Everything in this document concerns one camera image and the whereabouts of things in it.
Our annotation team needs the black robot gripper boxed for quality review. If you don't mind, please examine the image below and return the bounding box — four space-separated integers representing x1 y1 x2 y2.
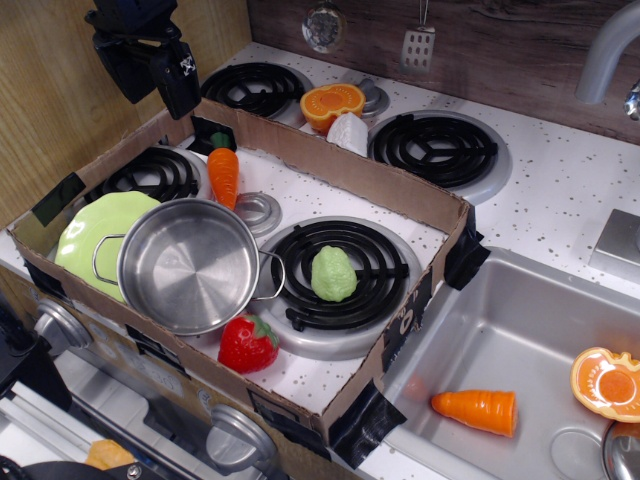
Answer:
85 1 201 120

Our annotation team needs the light green toy broccoli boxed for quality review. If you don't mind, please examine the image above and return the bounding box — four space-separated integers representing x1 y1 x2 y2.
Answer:
311 245 358 302

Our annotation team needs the stainless steel pot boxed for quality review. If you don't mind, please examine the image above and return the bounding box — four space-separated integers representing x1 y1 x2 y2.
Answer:
115 198 265 337

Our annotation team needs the back left black burner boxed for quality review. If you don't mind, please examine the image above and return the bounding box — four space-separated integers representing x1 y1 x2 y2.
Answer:
200 62 311 119

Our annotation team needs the black burner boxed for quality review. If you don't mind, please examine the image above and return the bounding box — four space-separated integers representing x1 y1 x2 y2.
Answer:
270 219 411 331
200 62 311 119
368 113 499 188
84 145 213 203

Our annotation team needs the orange toy carrot in fence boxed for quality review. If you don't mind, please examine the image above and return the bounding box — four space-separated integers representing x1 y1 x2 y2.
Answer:
207 132 240 211

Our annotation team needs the front left black burner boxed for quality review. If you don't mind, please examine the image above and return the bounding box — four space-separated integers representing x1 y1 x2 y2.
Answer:
84 145 213 203

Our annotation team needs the orange half on stove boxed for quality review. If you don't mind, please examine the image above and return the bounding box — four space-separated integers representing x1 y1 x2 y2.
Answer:
300 83 366 135

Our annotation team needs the hanging metal ladle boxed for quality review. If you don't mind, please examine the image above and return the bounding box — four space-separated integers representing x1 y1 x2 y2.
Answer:
301 1 347 54

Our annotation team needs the silver centre stove knob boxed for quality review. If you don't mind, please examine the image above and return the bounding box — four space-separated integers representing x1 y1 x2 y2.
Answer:
235 192 282 237

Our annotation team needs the silver stove knob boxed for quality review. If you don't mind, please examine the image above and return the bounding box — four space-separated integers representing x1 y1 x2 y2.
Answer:
358 78 390 118
235 192 282 237

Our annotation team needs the white toy wedge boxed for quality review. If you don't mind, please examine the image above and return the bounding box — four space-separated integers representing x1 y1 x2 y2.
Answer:
327 113 368 157

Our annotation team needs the brown cardboard fence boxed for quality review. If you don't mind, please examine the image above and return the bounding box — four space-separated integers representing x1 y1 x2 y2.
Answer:
6 95 492 470

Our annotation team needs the light green plate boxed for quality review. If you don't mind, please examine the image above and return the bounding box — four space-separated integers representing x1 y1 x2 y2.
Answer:
54 191 160 302

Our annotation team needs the silver back stove knob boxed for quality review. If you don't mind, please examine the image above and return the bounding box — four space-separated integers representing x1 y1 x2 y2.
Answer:
358 78 390 118

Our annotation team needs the hanging metal spatula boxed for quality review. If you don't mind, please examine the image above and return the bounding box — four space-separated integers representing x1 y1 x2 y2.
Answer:
399 0 436 75

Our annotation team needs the back right black burner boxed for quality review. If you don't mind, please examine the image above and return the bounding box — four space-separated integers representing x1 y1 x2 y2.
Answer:
368 113 499 188

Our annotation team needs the red toy strawberry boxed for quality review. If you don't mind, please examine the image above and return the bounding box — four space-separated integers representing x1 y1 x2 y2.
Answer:
217 315 280 374

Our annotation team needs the silver left oven knob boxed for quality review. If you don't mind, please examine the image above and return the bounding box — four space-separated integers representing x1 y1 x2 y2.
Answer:
35 299 93 357

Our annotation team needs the silver oven knob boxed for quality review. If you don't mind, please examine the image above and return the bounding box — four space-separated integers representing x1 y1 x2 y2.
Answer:
206 404 278 478
35 299 93 357

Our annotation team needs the front right black burner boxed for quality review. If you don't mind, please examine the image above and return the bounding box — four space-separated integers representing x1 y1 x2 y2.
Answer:
270 219 411 331

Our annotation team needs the silver right oven knob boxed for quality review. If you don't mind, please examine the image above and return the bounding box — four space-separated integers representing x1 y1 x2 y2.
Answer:
206 404 278 478

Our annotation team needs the orange toy at bottom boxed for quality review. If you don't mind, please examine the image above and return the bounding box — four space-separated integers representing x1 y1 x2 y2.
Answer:
84 439 136 470

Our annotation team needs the silver sink basin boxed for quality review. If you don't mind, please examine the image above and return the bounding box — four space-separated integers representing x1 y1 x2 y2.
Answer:
383 248 639 479

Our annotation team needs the silver faucet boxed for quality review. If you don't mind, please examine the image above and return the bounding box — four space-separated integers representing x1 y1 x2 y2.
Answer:
575 1 639 105

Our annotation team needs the orange carrot piece in sink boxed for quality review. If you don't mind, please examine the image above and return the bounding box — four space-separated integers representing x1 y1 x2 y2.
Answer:
431 390 518 438

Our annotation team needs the orange half in sink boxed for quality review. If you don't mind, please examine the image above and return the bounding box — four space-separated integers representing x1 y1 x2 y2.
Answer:
570 347 639 424

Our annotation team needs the silver faucet base plate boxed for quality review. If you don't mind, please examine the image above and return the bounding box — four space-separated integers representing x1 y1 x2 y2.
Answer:
589 209 639 283

